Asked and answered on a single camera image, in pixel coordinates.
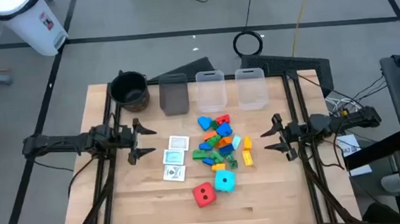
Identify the dark desk bar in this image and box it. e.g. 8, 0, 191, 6
342, 131, 400, 172

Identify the yellow cable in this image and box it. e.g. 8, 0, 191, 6
287, 0, 319, 58

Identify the grey rounded object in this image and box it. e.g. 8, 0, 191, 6
380, 172, 400, 194

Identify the teal framed card pack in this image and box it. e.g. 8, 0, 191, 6
162, 148, 187, 168

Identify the dark blue toy brick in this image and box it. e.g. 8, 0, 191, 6
218, 144, 235, 156

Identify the red foam die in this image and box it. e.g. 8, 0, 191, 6
191, 181, 218, 209

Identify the orange arch toy brick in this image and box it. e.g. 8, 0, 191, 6
215, 136, 234, 150

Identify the white cable bundle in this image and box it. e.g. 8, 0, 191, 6
325, 92, 365, 115

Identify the blue heart-shaped toy brick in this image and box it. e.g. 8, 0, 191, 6
197, 116, 214, 132

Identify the white step trash can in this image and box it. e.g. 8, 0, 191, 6
0, 0, 71, 61

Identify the red toy brick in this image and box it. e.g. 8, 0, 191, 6
215, 113, 231, 125

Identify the cyan foam die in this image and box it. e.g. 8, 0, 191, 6
213, 168, 238, 194

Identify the light cyan toy brick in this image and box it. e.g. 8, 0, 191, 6
230, 134, 243, 151

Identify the smoky grey plastic bin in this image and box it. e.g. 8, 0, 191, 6
156, 72, 191, 118

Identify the black aluminium table frame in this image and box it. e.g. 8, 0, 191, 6
51, 64, 364, 224

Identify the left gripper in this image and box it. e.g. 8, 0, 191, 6
114, 116, 160, 167

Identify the black perforated panel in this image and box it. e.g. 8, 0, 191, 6
239, 49, 335, 105

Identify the large blue toy brick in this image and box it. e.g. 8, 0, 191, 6
215, 121, 234, 138

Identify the white labelled paper sheet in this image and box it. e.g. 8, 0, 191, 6
336, 132, 363, 158

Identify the black pumpkin face bucket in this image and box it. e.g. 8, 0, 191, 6
108, 68, 152, 115

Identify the clear plastic storage bin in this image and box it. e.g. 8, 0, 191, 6
234, 66, 270, 112
194, 68, 229, 114

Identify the black coiled cable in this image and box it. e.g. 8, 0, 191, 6
229, 0, 265, 58

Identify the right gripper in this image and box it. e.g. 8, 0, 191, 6
258, 111, 313, 164

